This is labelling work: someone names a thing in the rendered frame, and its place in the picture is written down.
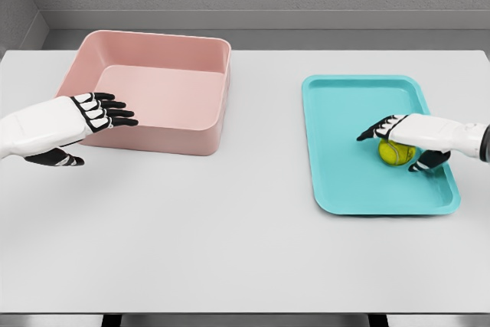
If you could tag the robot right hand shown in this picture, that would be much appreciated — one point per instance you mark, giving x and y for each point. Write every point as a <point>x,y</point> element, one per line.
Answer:
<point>421,129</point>

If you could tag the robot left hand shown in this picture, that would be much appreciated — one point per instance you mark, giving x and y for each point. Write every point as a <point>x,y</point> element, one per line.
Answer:
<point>57,118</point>

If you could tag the yellow tennis ball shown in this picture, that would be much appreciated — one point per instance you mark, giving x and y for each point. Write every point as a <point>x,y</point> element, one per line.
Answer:
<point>394,154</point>

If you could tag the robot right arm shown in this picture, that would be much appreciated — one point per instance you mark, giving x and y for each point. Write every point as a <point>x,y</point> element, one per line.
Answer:
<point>474,138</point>

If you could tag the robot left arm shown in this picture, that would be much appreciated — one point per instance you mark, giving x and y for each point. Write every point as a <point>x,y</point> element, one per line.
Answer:
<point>10,133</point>

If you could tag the blue rectangular tray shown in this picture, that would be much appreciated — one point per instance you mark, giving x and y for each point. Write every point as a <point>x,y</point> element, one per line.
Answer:
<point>344,174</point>

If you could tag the pink rectangular basket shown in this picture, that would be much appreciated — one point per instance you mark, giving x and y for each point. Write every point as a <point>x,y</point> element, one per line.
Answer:
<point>161,86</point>

